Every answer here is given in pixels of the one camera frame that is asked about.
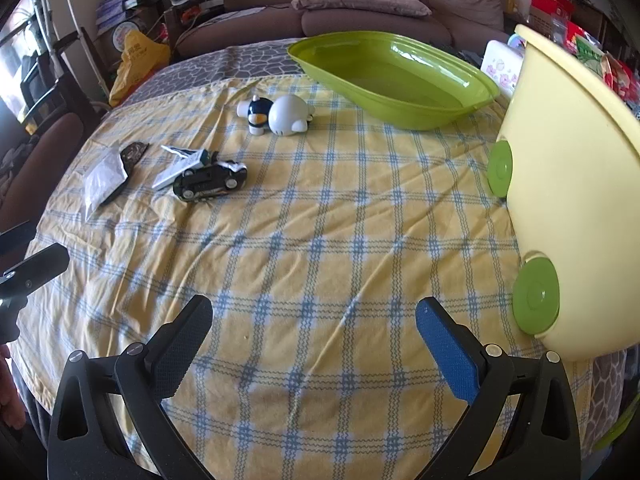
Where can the white round toy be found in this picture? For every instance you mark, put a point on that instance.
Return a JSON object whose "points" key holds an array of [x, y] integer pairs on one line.
{"points": [[290, 115]]}

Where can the black keyboard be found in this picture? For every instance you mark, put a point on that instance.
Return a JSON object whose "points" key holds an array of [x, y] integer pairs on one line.
{"points": [[462, 54]]}

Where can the white pipe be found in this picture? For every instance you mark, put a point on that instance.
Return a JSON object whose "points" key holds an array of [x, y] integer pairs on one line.
{"points": [[75, 15]]}

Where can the white toy sword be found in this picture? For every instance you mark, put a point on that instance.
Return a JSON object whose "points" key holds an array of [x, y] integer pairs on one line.
{"points": [[177, 167]]}

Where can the red cardboard box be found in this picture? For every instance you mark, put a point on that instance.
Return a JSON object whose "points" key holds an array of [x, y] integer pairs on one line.
{"points": [[550, 2]]}

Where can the yellow plastic storage box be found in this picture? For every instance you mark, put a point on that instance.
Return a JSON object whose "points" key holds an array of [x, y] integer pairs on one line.
{"points": [[575, 185]]}

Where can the black toy car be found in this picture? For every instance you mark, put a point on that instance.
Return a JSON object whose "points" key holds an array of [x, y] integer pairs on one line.
{"points": [[210, 182]]}

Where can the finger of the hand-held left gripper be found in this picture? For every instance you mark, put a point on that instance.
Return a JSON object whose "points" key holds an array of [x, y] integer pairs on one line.
{"points": [[42, 262], [15, 239]]}

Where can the person's left forearm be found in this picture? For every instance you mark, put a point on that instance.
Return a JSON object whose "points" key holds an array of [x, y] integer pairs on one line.
{"points": [[9, 390]]}

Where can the yellow plastic bag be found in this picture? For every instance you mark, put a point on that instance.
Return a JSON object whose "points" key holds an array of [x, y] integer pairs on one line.
{"points": [[137, 60]]}

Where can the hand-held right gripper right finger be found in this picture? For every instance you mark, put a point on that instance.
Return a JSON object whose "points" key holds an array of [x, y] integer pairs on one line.
{"points": [[447, 355]]}

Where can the white floral box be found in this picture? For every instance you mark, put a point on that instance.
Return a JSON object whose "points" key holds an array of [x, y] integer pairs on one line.
{"points": [[500, 70]]}

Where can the yellow checked cloth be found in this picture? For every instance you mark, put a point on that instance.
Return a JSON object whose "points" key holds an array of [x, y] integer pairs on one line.
{"points": [[325, 260]]}

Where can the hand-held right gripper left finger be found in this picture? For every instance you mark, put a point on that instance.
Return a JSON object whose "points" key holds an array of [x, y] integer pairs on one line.
{"points": [[175, 355]]}

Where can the penguin toy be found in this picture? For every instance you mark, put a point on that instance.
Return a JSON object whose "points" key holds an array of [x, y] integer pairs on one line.
{"points": [[257, 115]]}

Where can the clear plastic bag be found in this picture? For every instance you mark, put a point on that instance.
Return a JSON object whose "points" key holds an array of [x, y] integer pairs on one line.
{"points": [[102, 185]]}

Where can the round white disc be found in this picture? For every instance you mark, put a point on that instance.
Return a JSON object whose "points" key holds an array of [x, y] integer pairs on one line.
{"points": [[125, 35]]}

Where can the grey patterned cloth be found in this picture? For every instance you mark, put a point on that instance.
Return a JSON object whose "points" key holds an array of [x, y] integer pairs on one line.
{"points": [[240, 62]]}

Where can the brown chair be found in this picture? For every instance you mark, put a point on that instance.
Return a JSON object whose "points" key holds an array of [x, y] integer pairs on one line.
{"points": [[45, 160]]}

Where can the stack of cardboard boxes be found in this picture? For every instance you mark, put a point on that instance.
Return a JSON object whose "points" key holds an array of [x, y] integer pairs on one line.
{"points": [[117, 7]]}

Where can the green plastic basin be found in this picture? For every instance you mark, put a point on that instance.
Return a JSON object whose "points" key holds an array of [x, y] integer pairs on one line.
{"points": [[400, 85]]}

